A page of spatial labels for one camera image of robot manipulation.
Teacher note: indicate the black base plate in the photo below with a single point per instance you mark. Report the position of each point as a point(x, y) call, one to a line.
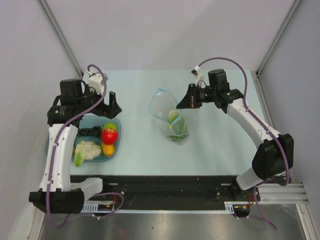
point(176, 193)

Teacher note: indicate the red apple toy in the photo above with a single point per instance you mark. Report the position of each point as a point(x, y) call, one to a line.
point(109, 136)

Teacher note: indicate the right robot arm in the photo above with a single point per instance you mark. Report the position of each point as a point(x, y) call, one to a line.
point(275, 151)

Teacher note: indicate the aluminium frame rail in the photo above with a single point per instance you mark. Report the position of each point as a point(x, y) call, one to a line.
point(293, 193)

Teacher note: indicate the green apple toy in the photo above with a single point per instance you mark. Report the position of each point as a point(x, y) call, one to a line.
point(110, 125)

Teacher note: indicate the black grape bunch toy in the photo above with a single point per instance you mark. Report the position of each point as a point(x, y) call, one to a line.
point(94, 131)

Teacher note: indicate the white cauliflower toy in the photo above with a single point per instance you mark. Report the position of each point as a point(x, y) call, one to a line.
point(86, 150)

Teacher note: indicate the white cable duct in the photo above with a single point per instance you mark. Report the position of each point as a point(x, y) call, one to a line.
point(105, 208)

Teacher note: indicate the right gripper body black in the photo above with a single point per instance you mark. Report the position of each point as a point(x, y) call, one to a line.
point(199, 96)

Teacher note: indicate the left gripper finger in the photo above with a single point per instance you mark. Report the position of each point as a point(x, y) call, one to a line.
point(114, 109)
point(112, 99)

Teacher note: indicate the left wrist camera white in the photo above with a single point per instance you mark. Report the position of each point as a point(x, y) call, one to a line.
point(96, 81)

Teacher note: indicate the orange fruit toy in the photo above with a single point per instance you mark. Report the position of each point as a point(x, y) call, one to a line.
point(108, 150)

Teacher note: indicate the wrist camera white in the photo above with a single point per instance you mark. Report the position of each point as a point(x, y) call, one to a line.
point(199, 77)
point(96, 81)

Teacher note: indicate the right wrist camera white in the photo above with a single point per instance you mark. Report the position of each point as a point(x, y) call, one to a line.
point(199, 77)

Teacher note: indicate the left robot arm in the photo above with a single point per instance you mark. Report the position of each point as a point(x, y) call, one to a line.
point(56, 193)

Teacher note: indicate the teal plastic tray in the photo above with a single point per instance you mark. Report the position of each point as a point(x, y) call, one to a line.
point(92, 122)

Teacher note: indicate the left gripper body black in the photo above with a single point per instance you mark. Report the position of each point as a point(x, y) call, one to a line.
point(91, 98)

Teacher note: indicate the green lettuce toy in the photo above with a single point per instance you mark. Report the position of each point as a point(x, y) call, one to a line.
point(177, 126)

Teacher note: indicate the clear zip top bag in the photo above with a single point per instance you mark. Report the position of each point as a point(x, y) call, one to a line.
point(160, 105)

